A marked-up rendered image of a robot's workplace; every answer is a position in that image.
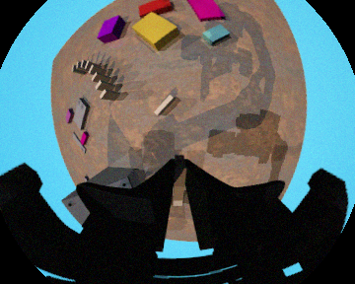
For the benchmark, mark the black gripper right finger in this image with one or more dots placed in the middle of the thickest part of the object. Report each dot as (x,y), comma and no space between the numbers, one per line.
(214,203)

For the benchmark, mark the purple block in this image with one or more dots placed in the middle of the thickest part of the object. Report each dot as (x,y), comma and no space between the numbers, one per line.
(111,29)

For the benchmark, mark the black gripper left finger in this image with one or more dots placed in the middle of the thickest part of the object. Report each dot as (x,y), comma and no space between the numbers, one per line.
(147,204)

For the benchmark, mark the light blue block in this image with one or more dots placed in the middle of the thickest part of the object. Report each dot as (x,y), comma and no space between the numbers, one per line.
(215,35)

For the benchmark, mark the yellow rectangular block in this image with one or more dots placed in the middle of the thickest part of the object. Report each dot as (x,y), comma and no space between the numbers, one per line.
(156,30)

